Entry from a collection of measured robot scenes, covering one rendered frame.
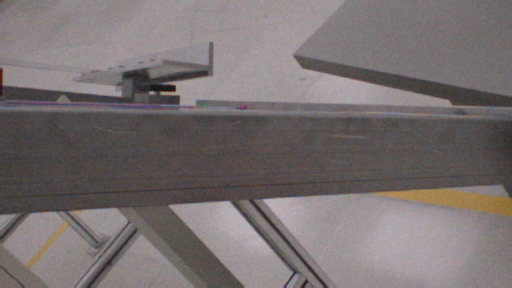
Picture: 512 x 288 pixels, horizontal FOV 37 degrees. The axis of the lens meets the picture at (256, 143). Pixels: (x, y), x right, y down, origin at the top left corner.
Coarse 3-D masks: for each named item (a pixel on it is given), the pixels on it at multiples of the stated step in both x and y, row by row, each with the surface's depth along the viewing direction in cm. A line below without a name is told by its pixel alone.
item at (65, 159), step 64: (0, 128) 44; (64, 128) 46; (128, 128) 49; (192, 128) 52; (256, 128) 55; (320, 128) 58; (384, 128) 62; (448, 128) 66; (0, 192) 44; (64, 192) 47; (128, 192) 49; (192, 192) 52; (256, 192) 55; (320, 192) 58
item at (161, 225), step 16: (64, 96) 139; (128, 208) 149; (144, 208) 150; (160, 208) 152; (144, 224) 151; (160, 224) 152; (176, 224) 154; (160, 240) 153; (176, 240) 154; (192, 240) 157; (176, 256) 155; (192, 256) 157; (208, 256) 159; (192, 272) 157; (208, 272) 159; (224, 272) 162
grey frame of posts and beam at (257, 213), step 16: (240, 208) 143; (256, 208) 143; (256, 224) 143; (272, 224) 146; (272, 240) 145; (288, 240) 147; (288, 256) 147; (304, 256) 149; (304, 272) 150; (320, 272) 152
